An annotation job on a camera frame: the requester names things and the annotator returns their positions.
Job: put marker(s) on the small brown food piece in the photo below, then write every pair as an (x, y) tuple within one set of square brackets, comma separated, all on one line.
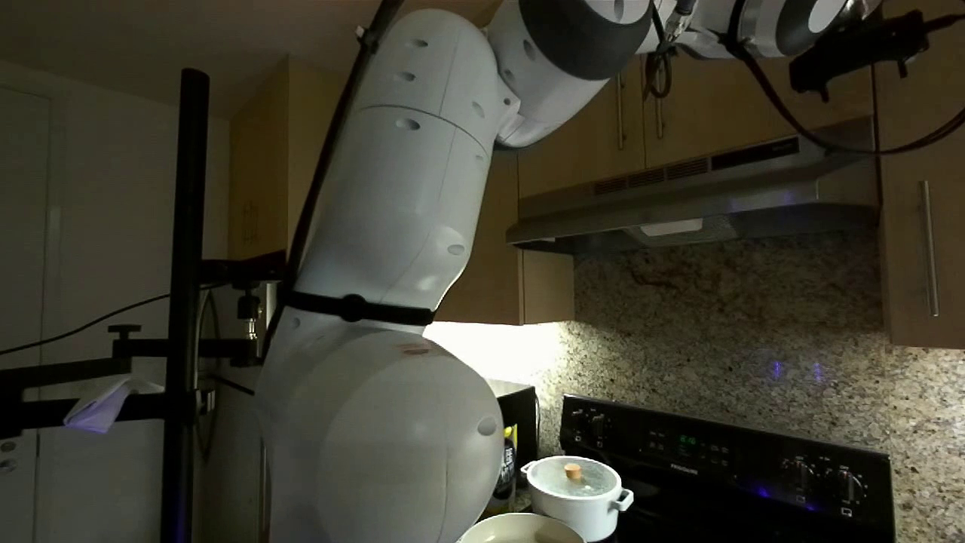
[(574, 471)]

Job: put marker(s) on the black hood switch panel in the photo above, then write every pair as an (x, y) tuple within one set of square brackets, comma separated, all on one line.
[(772, 153)]

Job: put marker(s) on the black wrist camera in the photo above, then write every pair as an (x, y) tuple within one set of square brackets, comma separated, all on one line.
[(910, 29)]

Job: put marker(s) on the small wood wall cabinet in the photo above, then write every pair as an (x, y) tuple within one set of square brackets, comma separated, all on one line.
[(256, 153)]

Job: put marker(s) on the tall wood wall cabinet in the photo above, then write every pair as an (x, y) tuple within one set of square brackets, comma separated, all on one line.
[(952, 253)]

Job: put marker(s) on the stainless steel range hood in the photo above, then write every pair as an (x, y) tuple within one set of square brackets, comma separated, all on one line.
[(623, 208)]

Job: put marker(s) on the plain wood wall cabinet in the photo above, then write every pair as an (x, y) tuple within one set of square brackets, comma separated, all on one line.
[(501, 281)]

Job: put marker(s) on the black vertical stand pole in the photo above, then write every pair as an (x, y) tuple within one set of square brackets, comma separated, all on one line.
[(184, 253)]

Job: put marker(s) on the white paper tag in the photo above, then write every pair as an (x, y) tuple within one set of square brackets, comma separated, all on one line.
[(100, 406)]

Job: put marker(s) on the black countertop appliance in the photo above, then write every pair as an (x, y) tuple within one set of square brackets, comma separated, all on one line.
[(523, 412)]

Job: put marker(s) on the white round bowl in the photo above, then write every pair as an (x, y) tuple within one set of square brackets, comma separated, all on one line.
[(523, 528)]

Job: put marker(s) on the black electric stove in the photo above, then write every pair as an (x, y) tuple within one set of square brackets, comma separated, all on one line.
[(725, 453)]

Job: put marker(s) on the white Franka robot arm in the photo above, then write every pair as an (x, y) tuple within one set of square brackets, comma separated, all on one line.
[(401, 200)]

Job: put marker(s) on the white enamel pot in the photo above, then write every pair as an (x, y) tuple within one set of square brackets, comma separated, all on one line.
[(578, 500)]

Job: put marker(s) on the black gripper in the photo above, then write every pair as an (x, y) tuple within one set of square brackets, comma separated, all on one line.
[(864, 49)]

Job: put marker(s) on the black metal stand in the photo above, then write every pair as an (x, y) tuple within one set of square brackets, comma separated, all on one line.
[(80, 200)]

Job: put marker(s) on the range hood light panel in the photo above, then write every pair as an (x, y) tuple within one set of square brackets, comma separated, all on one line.
[(670, 228)]

